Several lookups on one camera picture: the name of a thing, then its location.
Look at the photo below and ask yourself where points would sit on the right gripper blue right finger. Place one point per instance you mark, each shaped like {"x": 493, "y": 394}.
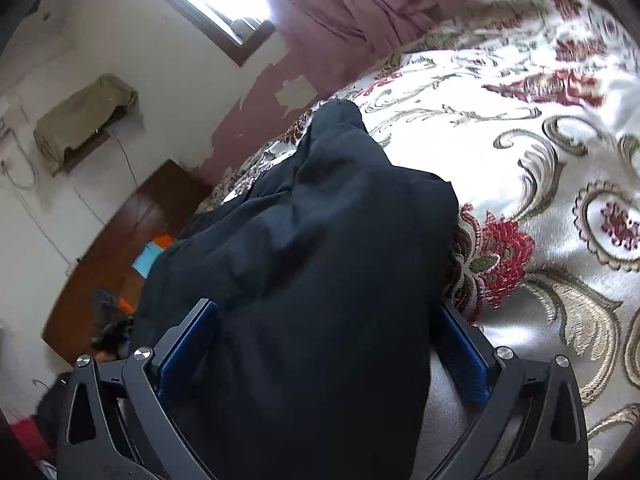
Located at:
{"x": 464, "y": 351}

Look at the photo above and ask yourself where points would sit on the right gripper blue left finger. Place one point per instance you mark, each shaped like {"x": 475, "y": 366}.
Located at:
{"x": 182, "y": 348}

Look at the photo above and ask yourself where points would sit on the dark navy padded jacket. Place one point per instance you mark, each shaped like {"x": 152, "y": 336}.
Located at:
{"x": 324, "y": 273}

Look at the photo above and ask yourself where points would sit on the orange brown blue pillow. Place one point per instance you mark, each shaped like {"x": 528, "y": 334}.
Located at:
{"x": 131, "y": 290}

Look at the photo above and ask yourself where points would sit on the dark wooden headboard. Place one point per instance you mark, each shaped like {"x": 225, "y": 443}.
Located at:
{"x": 161, "y": 205}

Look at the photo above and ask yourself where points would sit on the cloth covered air conditioner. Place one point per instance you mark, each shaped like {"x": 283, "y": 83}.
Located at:
{"x": 64, "y": 135}

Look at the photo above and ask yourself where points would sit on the floral white red bedspread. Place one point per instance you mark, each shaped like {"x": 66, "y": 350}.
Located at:
{"x": 530, "y": 109}

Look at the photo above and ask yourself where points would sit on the pink left curtain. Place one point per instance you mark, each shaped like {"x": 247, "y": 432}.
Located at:
{"x": 343, "y": 26}

